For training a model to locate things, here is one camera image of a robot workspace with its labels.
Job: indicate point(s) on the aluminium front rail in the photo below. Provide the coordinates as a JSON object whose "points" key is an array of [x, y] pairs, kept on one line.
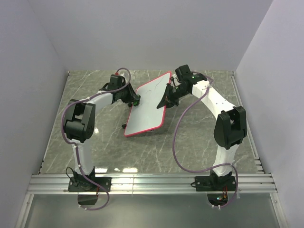
{"points": [[170, 183]]}

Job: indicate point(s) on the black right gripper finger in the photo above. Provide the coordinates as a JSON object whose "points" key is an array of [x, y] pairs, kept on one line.
{"points": [[165, 98], [171, 103]]}

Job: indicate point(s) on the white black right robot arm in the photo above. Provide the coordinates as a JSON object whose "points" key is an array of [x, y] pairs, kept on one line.
{"points": [[231, 120]]}

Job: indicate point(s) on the green whiteboard eraser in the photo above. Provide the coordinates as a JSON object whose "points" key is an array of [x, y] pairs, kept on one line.
{"points": [[136, 102]]}

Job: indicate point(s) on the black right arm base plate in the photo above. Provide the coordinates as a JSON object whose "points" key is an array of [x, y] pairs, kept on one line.
{"points": [[214, 183]]}

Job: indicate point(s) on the aluminium right side rail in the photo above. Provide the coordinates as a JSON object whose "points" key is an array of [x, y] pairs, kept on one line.
{"points": [[258, 162]]}

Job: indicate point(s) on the aluminium rail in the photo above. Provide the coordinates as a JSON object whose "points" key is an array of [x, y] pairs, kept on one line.
{"points": [[258, 162], [170, 183]]}

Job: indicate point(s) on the metal wire whiteboard stand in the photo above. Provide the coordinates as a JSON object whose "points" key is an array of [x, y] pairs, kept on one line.
{"points": [[124, 126]]}

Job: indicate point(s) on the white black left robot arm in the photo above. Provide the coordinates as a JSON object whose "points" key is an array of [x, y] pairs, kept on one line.
{"points": [[78, 124]]}

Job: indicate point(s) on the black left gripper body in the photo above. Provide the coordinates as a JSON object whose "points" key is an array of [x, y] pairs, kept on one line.
{"points": [[124, 95]]}

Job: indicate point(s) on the red framed whiteboard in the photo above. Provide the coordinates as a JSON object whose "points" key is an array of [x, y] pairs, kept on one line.
{"points": [[146, 116]]}

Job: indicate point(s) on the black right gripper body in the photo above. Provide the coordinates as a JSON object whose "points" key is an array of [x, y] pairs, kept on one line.
{"points": [[178, 92]]}

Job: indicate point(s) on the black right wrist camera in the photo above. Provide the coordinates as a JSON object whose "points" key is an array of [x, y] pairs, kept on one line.
{"points": [[183, 72]]}

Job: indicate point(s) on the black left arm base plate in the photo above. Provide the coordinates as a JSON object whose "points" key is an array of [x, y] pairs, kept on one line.
{"points": [[80, 184]]}

